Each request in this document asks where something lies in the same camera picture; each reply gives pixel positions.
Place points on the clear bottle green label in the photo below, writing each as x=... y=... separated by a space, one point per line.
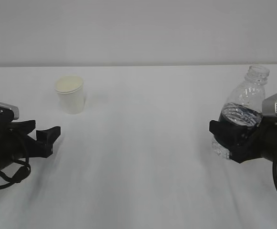
x=244 y=105

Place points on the white paper cup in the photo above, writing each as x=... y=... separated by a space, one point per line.
x=70 y=92

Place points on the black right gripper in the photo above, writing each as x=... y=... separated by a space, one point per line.
x=236 y=138

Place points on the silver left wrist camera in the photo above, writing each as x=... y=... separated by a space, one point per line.
x=8 y=112

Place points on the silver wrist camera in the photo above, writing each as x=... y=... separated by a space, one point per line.
x=275 y=105
x=8 y=112

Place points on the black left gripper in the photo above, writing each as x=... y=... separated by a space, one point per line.
x=17 y=147

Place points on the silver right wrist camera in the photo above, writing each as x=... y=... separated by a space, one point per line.
x=275 y=105

